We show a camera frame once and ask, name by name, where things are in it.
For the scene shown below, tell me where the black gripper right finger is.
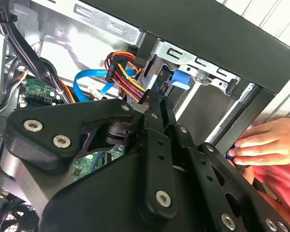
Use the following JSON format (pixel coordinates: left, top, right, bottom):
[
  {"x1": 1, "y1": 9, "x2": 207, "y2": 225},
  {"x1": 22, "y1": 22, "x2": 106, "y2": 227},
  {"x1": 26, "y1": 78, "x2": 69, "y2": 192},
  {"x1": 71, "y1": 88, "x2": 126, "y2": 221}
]
[{"x1": 160, "y1": 98, "x2": 290, "y2": 232}]

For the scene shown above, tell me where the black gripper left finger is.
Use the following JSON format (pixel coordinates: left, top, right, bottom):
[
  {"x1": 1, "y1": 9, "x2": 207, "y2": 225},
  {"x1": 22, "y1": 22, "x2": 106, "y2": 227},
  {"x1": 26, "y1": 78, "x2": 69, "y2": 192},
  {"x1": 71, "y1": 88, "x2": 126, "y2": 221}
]
[{"x1": 0, "y1": 89, "x2": 179, "y2": 219}]

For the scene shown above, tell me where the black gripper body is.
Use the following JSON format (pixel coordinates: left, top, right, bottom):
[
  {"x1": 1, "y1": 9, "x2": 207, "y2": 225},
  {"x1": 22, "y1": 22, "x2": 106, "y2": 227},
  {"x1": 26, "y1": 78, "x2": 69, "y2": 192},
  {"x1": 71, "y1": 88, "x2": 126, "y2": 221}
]
[{"x1": 38, "y1": 151, "x2": 220, "y2": 232}]

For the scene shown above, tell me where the round black tool blue ring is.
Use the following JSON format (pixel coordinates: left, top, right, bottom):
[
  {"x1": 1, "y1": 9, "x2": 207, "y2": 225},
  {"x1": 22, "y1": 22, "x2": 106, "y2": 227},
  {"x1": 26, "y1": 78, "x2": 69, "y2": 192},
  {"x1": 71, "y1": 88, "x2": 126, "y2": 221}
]
[{"x1": 226, "y1": 145, "x2": 244, "y2": 170}]

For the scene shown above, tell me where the blue data wire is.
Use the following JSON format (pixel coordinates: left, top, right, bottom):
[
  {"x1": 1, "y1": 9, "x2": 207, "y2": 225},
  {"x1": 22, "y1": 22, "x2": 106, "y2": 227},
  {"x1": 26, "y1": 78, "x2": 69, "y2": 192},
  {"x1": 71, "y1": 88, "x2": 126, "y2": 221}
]
[{"x1": 73, "y1": 69, "x2": 142, "y2": 103}]

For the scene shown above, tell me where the orange red yellow power wire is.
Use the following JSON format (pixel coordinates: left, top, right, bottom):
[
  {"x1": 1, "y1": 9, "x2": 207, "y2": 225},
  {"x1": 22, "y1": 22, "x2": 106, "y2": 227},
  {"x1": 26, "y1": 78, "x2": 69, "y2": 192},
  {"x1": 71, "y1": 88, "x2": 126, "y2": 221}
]
[{"x1": 105, "y1": 50, "x2": 165, "y2": 103}]

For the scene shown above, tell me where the hard disk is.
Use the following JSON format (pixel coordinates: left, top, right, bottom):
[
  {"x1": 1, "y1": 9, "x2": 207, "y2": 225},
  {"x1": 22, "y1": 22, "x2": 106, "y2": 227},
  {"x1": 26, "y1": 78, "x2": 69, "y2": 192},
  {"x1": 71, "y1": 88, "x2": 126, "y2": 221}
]
[{"x1": 159, "y1": 65, "x2": 191, "y2": 92}]

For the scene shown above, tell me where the person's hand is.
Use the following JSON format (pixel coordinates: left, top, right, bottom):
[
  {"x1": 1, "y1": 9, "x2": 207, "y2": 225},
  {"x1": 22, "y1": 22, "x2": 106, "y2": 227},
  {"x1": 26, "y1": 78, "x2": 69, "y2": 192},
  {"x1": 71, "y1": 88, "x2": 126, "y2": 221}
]
[{"x1": 232, "y1": 115, "x2": 290, "y2": 167}]

